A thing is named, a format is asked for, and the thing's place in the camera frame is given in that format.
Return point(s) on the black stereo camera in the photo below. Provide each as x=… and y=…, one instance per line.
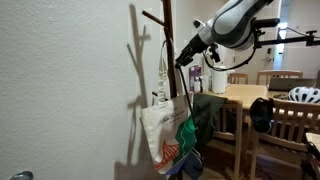
x=268, y=22

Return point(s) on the grey rounded object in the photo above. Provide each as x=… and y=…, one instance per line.
x=22, y=175

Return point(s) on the black pouch bag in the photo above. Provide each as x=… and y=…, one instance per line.
x=261, y=115

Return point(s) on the cream San Francisco tote bag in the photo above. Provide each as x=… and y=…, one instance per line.
x=166, y=123

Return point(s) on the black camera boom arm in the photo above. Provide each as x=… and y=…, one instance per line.
x=290, y=40

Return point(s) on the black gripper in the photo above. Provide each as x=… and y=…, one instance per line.
x=199, y=46

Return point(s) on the grey laptop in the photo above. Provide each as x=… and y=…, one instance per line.
x=290, y=84

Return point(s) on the light wooden chair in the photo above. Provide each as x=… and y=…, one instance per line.
x=286, y=73
x=293, y=111
x=238, y=133
x=238, y=75

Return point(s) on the brown wooden coat stand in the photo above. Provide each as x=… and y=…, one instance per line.
x=170, y=40

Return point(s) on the white bicycle helmet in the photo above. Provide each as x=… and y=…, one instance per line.
x=305, y=95

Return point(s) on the dark green jacket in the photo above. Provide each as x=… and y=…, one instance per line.
x=206, y=116

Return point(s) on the black object red accents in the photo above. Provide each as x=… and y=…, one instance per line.
x=313, y=160

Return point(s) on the light wooden dining table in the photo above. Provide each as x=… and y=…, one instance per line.
x=248, y=91

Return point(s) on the white electric kettle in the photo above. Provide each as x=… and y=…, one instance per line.
x=218, y=81

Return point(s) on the small white bottle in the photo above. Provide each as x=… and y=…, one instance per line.
x=197, y=86

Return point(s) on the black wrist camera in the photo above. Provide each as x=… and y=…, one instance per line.
x=214, y=53

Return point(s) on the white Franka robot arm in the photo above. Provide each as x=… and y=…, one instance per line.
x=233, y=23

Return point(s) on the purple box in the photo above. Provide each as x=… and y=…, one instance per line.
x=194, y=75

